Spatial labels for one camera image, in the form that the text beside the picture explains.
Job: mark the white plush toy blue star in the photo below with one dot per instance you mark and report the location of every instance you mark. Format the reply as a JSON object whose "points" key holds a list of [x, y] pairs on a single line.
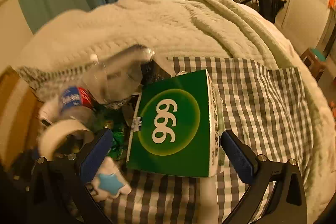
{"points": [[110, 182]]}

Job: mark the red blue label plastic bottle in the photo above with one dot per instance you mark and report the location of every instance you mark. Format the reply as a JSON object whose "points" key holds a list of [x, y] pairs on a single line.
{"points": [[73, 99]]}

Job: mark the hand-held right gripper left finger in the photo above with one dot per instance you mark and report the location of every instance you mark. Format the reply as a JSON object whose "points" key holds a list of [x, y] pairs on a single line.
{"points": [[95, 155]]}

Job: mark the white tape roll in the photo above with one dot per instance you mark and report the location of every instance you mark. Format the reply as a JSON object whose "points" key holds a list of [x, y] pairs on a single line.
{"points": [[52, 134]]}

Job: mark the brown cardboard box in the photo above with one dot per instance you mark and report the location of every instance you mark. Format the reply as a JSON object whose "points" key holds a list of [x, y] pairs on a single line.
{"points": [[15, 108]]}

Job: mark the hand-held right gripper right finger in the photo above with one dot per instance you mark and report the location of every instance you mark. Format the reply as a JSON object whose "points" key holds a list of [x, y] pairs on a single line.
{"points": [[237, 158]]}

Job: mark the green medicine box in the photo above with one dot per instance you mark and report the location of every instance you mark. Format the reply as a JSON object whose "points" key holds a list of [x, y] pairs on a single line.
{"points": [[170, 129]]}

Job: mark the wooden stool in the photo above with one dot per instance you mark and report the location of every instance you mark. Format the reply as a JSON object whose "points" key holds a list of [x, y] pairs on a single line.
{"points": [[313, 61]]}

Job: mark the green medicine sachet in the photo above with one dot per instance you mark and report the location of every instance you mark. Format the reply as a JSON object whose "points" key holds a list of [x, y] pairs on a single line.
{"points": [[118, 140]]}

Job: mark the white fluffy blanket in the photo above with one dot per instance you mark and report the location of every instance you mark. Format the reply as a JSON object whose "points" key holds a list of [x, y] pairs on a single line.
{"points": [[170, 24]]}

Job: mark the white wardrobe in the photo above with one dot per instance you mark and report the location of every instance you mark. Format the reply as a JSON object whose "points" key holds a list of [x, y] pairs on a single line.
{"points": [[302, 3]]}

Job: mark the clear plastic bottle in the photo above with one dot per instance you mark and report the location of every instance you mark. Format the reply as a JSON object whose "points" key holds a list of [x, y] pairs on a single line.
{"points": [[115, 74]]}

